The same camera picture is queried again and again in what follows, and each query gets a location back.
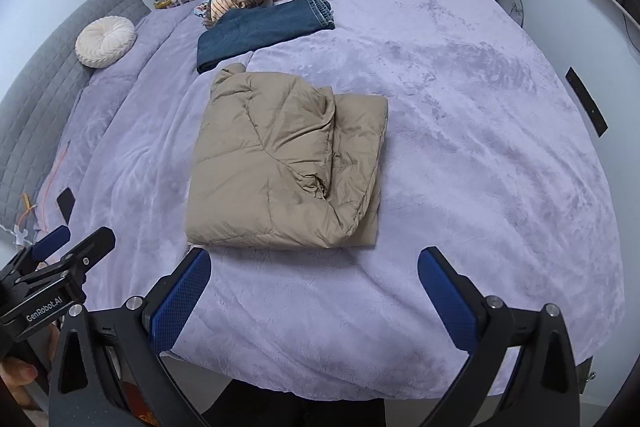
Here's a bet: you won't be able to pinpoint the bed with lavender blanket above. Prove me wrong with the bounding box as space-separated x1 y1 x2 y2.
37 0 626 398

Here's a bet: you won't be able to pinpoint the beige puffer jacket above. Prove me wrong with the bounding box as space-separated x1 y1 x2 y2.
185 63 389 251

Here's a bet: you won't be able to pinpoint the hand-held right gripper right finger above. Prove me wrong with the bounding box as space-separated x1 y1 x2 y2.
417 247 583 427

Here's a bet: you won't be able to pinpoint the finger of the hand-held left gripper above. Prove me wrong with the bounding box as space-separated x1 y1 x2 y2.
62 227 116 275
32 225 71 264

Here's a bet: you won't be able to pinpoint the round white pillow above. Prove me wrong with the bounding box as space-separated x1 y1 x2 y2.
75 17 137 68

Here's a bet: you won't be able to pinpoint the person's left hand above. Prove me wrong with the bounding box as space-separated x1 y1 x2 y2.
0 354 40 410

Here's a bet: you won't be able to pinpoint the red patterned cloth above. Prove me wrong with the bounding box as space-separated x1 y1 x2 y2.
120 379 168 427

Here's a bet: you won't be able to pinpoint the orange cable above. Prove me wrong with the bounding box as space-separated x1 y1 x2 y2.
19 139 73 233

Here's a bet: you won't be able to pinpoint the folded blue jeans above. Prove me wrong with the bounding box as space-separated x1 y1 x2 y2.
196 0 337 75

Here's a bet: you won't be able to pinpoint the black phone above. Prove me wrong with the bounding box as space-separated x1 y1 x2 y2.
56 187 77 226

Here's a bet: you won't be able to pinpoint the grey quilted headboard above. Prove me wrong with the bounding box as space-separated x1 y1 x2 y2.
0 0 152 233

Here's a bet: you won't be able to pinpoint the standing fan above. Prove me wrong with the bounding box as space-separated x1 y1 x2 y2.
497 0 525 28

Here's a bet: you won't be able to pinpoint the black flat strip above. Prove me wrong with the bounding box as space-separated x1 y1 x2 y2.
565 67 608 138

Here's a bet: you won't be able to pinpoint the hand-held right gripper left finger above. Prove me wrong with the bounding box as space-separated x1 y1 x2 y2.
47 247 213 427

